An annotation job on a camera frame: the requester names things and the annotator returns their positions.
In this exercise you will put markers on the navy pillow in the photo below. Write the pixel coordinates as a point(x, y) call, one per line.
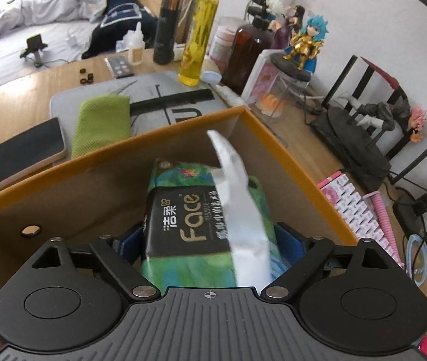
point(123, 18)

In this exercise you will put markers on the tall black bottle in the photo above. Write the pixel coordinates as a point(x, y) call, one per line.
point(166, 26)

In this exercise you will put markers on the black phone stand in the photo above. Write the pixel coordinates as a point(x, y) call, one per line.
point(35, 45)

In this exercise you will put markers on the dark-haired purple figurine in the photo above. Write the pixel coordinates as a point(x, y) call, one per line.
point(286, 32)

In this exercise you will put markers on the black router with antennas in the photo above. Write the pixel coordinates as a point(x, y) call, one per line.
point(348, 139)

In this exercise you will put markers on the pink card box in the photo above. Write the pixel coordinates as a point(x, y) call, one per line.
point(262, 77)

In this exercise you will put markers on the white tube with round cap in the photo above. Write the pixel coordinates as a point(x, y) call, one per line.
point(230, 96)

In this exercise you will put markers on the blue-haired gold armour figurine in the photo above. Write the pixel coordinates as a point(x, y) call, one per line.
point(305, 43)

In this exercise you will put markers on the orange-rimmed cardboard box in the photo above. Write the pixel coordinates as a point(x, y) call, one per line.
point(85, 195)

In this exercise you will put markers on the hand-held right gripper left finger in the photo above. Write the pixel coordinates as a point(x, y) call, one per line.
point(132, 242)

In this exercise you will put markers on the green cloth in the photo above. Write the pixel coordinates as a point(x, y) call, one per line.
point(100, 124)

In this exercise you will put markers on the pink white keyboard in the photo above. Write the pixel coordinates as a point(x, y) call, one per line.
point(352, 210)

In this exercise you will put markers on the small grey remote control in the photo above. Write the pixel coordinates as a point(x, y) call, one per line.
point(119, 67)

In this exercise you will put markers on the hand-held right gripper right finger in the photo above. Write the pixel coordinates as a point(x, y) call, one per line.
point(288, 242)

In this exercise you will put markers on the clear jar with black lid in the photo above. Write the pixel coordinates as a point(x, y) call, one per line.
point(285, 90)

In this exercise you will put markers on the grey printed desk mat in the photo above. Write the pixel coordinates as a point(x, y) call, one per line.
point(85, 92)

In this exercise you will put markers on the pink-lidded jar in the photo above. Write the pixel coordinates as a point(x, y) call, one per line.
point(223, 41)

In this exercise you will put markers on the wooden desktop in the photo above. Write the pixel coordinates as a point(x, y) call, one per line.
point(21, 97)

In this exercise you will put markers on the yellow spray bottle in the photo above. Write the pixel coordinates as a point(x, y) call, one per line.
point(196, 37)

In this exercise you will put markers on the grey figurine with pink flower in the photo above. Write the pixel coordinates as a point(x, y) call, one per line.
point(390, 114)

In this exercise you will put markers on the green black tissue pack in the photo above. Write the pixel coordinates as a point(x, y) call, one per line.
point(183, 210)

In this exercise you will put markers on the small clear glue bottle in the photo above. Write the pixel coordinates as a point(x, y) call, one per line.
point(135, 47)

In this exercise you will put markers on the brown pump bottle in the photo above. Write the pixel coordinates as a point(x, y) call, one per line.
point(245, 52)

